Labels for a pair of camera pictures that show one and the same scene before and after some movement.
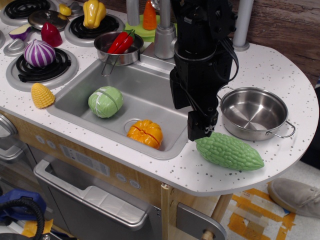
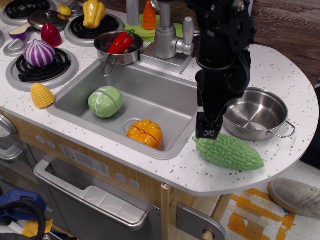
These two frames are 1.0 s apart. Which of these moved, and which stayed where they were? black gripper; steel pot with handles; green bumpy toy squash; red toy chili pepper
Moved: black gripper
Stayed: steel pot with handles; green bumpy toy squash; red toy chili pepper
